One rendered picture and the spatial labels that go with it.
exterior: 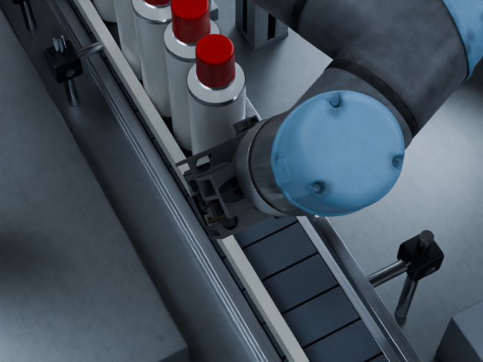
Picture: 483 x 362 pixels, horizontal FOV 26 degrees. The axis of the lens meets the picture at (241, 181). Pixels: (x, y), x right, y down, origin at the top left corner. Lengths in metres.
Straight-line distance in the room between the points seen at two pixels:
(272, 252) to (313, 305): 0.07
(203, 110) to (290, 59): 0.29
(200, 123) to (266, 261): 0.16
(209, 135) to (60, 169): 0.19
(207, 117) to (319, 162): 0.30
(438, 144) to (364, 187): 0.51
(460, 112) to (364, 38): 0.48
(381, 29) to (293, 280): 0.36
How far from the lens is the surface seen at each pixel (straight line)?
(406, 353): 0.89
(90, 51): 1.10
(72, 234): 1.02
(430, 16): 0.69
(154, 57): 1.00
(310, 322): 0.98
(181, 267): 1.05
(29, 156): 1.08
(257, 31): 1.17
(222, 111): 0.91
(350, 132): 0.64
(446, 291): 1.06
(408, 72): 0.68
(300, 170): 0.63
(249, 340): 0.99
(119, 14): 1.03
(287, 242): 1.01
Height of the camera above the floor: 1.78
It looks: 60 degrees down
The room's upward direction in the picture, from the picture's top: straight up
